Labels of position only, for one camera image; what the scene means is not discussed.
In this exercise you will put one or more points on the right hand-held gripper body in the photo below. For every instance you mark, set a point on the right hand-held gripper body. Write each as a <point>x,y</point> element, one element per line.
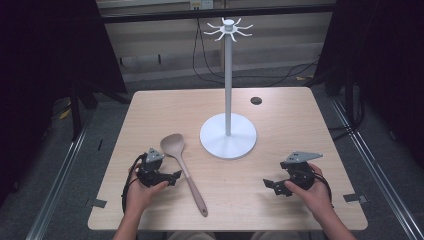
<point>301,173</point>

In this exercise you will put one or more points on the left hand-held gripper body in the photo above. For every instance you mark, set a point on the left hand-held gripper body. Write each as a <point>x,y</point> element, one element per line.
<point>150,173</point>

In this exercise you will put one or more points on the wooden spoon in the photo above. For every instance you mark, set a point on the wooden spoon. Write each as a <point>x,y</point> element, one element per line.
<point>173,146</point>

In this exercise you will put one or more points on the white hook rack stand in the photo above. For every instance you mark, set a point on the white hook rack stand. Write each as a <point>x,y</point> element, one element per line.
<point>228,136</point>

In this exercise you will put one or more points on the person's left hand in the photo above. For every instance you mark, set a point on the person's left hand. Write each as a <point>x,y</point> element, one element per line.
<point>138,198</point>

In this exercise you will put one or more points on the person's right hand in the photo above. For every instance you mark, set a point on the person's right hand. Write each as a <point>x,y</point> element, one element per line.
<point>315,198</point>

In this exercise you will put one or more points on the black metal stand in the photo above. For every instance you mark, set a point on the black metal stand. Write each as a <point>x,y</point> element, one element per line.
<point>76,113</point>
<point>350,103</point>

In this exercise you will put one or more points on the black curtain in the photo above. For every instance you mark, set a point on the black curtain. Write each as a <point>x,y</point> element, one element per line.
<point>50,50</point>
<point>383,50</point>

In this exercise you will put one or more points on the grey metal table bracket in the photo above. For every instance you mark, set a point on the grey metal table bracket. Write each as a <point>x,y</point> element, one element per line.
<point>355,198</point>
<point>99,203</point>

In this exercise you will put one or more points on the metal floor rail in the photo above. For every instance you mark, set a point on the metal floor rail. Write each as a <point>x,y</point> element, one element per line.
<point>60,180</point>
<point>380,173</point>

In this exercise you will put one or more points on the white wall outlet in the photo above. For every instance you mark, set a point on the white wall outlet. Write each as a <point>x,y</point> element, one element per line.
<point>201,4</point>

